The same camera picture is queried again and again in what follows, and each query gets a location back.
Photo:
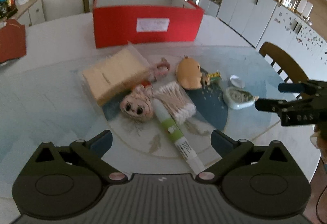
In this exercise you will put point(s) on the blonde doll head plush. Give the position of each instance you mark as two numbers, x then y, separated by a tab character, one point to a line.
137	105

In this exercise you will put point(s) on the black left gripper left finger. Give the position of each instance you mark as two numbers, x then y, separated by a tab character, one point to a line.
62	182

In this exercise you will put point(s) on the wooden chair right side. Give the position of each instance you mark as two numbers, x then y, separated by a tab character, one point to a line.
287	64

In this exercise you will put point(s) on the white sideboard cabinet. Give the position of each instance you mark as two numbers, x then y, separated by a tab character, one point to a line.
30	13

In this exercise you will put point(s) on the beige packet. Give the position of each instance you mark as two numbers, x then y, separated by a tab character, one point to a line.
116	74

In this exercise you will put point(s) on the red paper bag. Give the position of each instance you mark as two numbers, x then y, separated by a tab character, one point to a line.
13	41

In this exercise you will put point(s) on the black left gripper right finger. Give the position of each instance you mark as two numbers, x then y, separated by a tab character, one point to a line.
264	182

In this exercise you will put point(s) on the green white glue tube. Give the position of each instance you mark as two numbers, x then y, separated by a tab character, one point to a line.
177	137

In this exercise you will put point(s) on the white small lid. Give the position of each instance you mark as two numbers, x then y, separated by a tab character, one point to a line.
237	82

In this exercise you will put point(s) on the orange plush toy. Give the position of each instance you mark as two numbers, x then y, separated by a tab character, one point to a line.
188	74

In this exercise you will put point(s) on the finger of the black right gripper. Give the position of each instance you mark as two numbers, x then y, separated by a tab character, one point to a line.
268	105
301	88

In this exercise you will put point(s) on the white wall cabinet unit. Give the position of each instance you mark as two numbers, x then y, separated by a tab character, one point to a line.
296	26

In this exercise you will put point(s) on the pink tube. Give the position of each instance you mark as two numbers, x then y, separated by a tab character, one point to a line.
159	70

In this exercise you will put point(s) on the small green yellow item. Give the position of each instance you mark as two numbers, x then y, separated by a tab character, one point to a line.
209	78

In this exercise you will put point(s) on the red cardboard box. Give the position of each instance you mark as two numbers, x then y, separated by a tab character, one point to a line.
119	22

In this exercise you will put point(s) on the bag of cotton swabs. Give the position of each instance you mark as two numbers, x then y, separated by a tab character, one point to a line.
176	101

